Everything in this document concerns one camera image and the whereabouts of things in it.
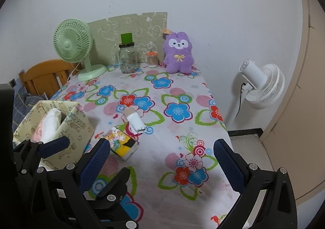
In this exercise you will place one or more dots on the wall socket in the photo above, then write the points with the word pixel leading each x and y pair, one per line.
pixel 12 82

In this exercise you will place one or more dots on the toothpick jar with orange lid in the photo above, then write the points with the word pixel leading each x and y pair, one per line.
pixel 152 60

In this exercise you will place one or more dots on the white standing fan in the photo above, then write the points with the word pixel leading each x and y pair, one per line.
pixel 266 86

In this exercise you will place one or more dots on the white tube with beige cap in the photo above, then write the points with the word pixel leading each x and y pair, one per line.
pixel 134 121

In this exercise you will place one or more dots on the green plastic cup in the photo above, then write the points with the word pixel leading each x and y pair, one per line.
pixel 127 38

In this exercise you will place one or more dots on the yellow cartoon fabric storage box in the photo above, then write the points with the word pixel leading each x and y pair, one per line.
pixel 78 127

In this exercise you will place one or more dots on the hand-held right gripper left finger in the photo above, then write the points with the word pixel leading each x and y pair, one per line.
pixel 95 165

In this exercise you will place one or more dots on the glass jar mug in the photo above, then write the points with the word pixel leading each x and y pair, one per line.
pixel 128 58

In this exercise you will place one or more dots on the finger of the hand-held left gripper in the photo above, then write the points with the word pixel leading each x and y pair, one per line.
pixel 116 183
pixel 54 146

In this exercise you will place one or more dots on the floral tablecloth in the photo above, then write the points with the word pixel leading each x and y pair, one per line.
pixel 177 142

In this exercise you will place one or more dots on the white cloth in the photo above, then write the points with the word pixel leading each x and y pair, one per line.
pixel 50 123

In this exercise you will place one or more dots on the beige wooden door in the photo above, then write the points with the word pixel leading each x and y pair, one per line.
pixel 304 91

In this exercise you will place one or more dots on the green desk fan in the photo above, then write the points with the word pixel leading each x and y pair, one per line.
pixel 72 41

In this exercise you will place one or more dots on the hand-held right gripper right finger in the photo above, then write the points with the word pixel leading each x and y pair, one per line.
pixel 228 165

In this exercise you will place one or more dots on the yellow cartoon tissue packet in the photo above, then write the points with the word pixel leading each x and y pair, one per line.
pixel 119 142

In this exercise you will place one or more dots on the purple plush bunny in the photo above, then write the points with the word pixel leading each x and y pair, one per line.
pixel 179 58

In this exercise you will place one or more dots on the blue plaid pillow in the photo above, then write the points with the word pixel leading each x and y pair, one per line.
pixel 22 107

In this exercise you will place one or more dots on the green cartoon printed board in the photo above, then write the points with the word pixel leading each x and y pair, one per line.
pixel 109 25

